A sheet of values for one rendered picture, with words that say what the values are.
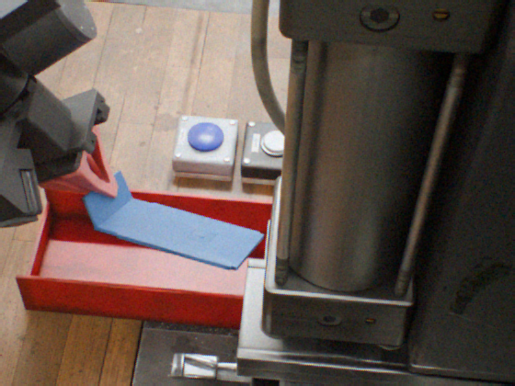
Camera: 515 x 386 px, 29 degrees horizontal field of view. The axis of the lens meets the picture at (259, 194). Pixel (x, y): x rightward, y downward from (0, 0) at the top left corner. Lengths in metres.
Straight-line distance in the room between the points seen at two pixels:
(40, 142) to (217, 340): 0.28
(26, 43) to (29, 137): 0.08
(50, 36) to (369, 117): 0.39
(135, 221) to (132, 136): 0.24
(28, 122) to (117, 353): 0.28
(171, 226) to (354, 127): 0.47
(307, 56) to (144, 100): 0.75
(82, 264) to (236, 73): 0.32
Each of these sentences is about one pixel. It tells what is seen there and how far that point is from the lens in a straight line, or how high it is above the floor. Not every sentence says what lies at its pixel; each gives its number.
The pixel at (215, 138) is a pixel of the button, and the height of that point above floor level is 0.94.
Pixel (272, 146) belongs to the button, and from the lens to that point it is 1.08.
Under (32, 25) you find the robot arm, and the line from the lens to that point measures 0.79.
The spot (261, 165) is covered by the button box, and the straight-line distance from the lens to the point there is 1.07.
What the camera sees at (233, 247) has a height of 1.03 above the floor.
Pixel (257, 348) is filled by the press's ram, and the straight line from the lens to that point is 0.66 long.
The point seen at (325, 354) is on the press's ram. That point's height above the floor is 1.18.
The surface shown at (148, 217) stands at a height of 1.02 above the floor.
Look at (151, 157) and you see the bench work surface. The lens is 1.12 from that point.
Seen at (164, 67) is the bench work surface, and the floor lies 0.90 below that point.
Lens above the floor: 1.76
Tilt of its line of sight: 53 degrees down
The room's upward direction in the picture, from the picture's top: 3 degrees clockwise
